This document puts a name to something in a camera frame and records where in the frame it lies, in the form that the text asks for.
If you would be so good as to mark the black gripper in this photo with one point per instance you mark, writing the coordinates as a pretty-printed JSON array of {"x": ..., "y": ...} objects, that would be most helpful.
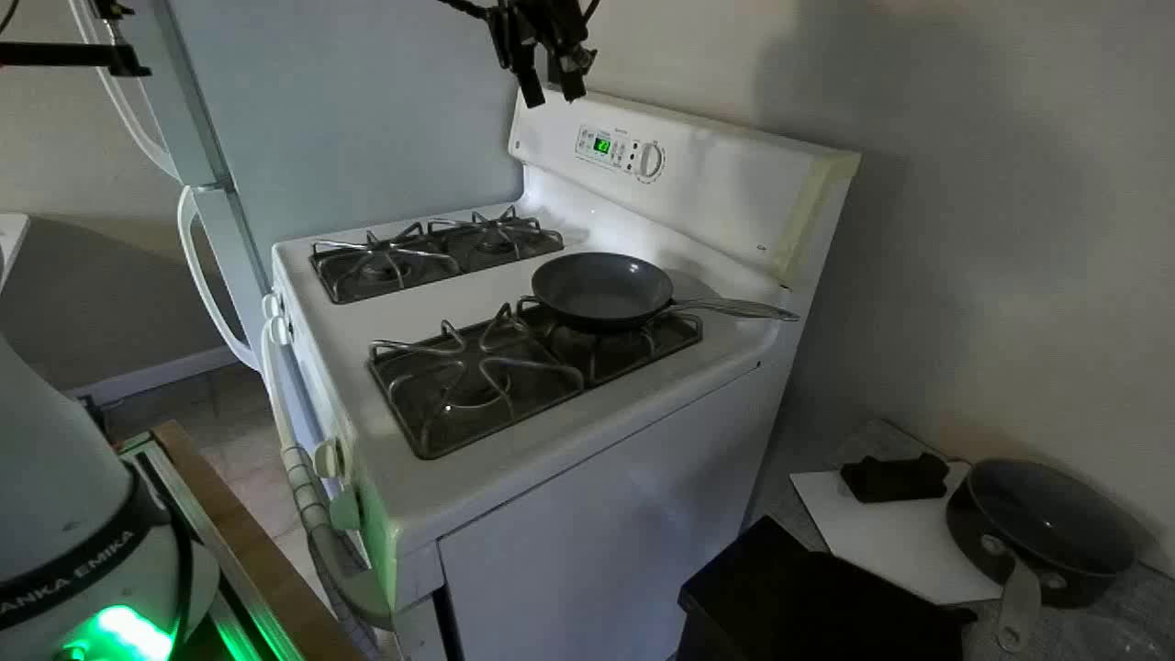
[{"x": 538, "y": 22}]

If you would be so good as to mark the small grey frying pan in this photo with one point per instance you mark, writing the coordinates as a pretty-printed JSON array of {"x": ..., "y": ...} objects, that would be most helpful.
[{"x": 600, "y": 292}]

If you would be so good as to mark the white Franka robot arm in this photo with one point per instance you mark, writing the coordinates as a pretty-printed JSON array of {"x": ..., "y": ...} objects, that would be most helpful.
[{"x": 62, "y": 490}]

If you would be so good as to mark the large dark deep pan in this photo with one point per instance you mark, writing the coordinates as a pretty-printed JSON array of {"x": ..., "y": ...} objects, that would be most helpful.
[{"x": 1042, "y": 528}]

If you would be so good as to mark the pale grey refrigerator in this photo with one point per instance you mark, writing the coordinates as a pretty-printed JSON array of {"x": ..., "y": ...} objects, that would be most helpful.
[{"x": 343, "y": 113}]

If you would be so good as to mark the black cast iron burner grate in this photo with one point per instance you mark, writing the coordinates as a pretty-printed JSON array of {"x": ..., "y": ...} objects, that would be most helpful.
[
  {"x": 425, "y": 254},
  {"x": 490, "y": 374}
]

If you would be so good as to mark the white gas stove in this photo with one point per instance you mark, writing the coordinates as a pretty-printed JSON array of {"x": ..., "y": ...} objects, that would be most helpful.
[{"x": 588, "y": 537}]

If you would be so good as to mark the small black flat object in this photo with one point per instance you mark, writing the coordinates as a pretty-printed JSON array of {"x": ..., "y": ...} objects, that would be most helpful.
[{"x": 893, "y": 479}]

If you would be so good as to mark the wooden table edge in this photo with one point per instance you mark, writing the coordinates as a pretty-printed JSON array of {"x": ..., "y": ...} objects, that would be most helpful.
[{"x": 253, "y": 553}]

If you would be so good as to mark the white flat board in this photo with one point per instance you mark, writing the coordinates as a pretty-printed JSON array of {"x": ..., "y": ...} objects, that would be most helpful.
[{"x": 893, "y": 545}]

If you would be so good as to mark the black plastic bin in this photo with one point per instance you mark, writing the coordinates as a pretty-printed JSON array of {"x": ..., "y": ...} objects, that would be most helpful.
[{"x": 794, "y": 608}]

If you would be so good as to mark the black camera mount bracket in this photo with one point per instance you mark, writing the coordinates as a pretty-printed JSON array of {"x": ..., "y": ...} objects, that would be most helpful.
[{"x": 74, "y": 58}]

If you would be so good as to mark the metal robot stand frame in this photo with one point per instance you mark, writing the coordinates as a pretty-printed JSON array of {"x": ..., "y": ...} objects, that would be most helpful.
[{"x": 205, "y": 537}]

